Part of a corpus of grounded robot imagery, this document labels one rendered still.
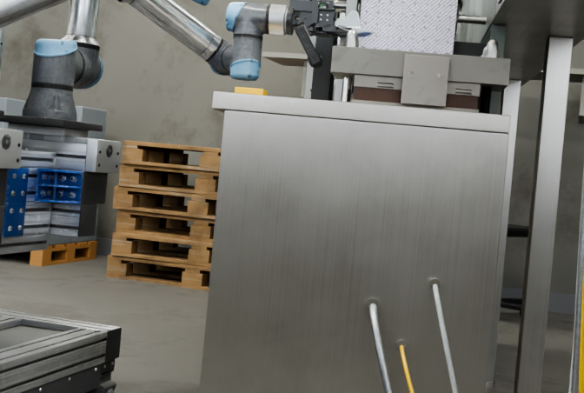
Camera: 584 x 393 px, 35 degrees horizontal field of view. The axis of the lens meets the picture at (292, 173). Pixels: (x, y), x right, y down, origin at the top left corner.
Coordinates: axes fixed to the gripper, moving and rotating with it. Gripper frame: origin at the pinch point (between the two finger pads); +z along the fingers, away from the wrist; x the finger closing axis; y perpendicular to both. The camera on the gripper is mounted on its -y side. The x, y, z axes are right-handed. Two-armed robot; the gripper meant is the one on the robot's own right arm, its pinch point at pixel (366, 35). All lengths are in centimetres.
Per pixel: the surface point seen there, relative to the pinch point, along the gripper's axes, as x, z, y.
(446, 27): -0.3, 19.3, 3.2
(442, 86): -22.0, 19.0, -13.5
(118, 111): 416, -192, -6
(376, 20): -0.3, 2.2, 3.7
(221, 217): -26, -27, -47
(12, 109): 335, -235, -14
